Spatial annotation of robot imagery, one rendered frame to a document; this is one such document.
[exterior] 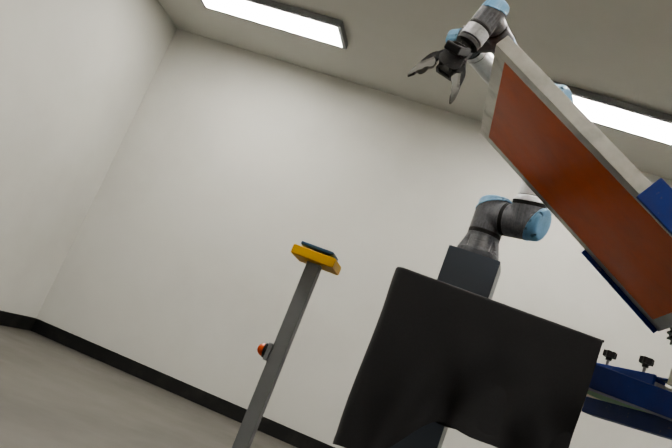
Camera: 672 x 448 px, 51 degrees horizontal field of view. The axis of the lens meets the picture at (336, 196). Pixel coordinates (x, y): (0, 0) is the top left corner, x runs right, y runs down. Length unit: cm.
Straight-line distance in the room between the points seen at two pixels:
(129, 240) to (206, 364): 129
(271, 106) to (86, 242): 200
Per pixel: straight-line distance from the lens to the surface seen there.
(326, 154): 607
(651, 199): 168
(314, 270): 201
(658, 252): 183
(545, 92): 173
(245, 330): 587
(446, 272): 242
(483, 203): 252
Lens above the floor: 69
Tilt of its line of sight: 13 degrees up
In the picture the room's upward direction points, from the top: 22 degrees clockwise
